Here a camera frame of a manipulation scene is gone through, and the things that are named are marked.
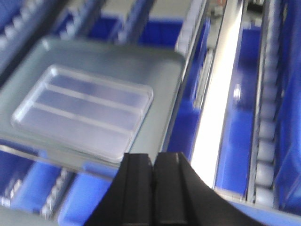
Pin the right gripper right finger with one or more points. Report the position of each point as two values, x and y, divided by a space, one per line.
183 199

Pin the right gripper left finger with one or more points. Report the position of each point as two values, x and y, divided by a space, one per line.
128 201

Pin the silver metal tray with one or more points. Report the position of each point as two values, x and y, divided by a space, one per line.
94 114

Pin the grey plastic tray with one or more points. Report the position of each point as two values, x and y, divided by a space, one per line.
161 69

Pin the blue bin lower right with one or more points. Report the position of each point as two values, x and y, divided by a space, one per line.
234 157

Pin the centre-right white roller track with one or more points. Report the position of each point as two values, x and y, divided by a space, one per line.
261 183

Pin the right metal divider rail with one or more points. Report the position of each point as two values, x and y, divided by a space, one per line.
205 155

